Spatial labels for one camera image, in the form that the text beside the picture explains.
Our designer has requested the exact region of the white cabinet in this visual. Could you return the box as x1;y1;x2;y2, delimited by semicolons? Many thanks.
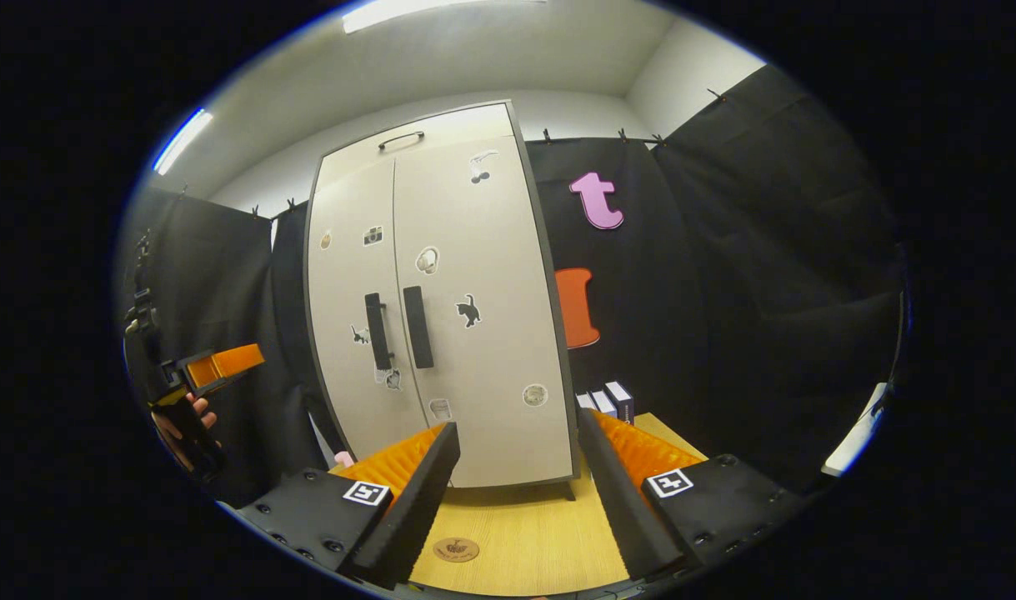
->
303;100;582;501

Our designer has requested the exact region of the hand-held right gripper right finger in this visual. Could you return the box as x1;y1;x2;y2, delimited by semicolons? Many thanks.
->
573;407;810;583

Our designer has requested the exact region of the round wooden coaster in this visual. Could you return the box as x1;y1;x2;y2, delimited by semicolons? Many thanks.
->
433;537;482;564

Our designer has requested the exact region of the white side table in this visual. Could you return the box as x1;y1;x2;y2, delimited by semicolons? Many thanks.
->
822;382;890;478

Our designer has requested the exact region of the black backdrop cloth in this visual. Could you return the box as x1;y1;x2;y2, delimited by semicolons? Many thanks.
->
523;65;907;501
123;187;342;509

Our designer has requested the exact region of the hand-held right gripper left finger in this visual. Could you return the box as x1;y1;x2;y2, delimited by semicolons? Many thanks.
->
239;421;461;591

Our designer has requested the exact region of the large ceiling light panel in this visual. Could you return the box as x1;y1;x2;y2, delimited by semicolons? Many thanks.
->
341;0;550;36

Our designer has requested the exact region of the narrow ceiling light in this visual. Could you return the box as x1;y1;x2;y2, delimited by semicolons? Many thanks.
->
151;108;215;177

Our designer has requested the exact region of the black door handle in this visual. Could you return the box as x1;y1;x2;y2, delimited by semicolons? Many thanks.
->
364;292;393;373
402;285;436;370

